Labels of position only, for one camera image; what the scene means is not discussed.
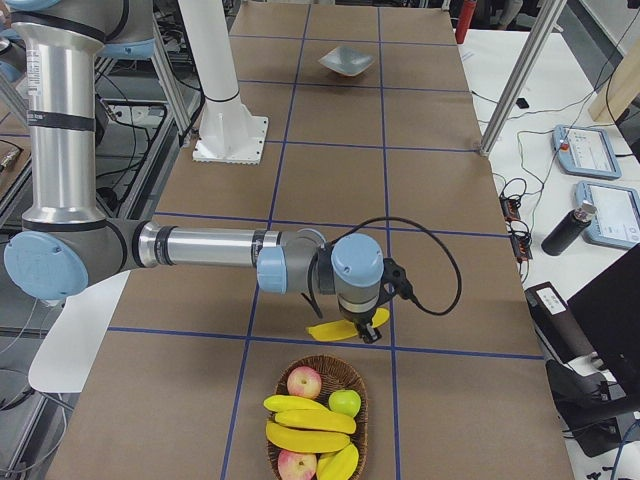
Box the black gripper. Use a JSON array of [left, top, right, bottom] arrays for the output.
[[337, 295, 382, 343]]

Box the yellow banana top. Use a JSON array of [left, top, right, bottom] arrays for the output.
[[306, 308, 390, 342]]

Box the yellow banana large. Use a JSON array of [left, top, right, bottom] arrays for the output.
[[265, 421, 351, 454]]

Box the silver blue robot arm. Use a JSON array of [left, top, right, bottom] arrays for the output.
[[4, 1, 384, 343]]

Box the woven wicker basket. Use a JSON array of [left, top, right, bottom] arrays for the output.
[[267, 355, 368, 479]]

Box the grey square plate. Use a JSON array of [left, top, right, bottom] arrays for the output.
[[318, 46, 374, 78]]

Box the green pear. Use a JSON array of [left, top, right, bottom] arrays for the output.
[[328, 389, 362, 418]]

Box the red apple far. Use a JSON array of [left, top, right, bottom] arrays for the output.
[[286, 366, 322, 400]]

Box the red apple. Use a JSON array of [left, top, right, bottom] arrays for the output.
[[277, 450, 317, 480], [286, 366, 322, 400]]

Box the red apple near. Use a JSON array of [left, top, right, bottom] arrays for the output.
[[277, 450, 317, 480]]

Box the small circuit board near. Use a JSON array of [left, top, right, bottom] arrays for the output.
[[510, 231, 532, 263]]

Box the small circuit board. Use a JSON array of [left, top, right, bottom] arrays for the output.
[[500, 197, 521, 222], [510, 231, 532, 263]]

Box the small circuit board far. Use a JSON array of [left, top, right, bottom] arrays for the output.
[[500, 197, 521, 222]]

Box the black water bottle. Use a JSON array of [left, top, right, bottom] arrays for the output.
[[541, 200, 597, 256]]

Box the black monitor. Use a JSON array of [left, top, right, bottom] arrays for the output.
[[569, 246, 639, 392]]

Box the teach pendant near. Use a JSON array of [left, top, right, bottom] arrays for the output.
[[575, 181, 639, 250]]

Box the teach pendant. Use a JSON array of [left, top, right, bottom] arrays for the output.
[[552, 124, 622, 180], [575, 181, 639, 250]]

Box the small black puck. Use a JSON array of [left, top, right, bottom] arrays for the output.
[[516, 97, 529, 109]]

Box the teach pendant far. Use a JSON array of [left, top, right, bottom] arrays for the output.
[[552, 124, 622, 180]]

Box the red cylinder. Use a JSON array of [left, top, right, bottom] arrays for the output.
[[455, 0, 477, 45]]

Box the wooden plank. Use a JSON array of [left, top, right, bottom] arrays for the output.
[[585, 1, 639, 123]]

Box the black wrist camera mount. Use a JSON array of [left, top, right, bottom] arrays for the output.
[[378, 258, 415, 305]]

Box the black camera cable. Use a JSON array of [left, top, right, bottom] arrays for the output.
[[324, 216, 462, 316]]

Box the white pedestal column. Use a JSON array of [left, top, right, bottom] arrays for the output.
[[179, 0, 269, 164]]

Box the aluminium frame post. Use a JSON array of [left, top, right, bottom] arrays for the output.
[[479, 0, 567, 157]]

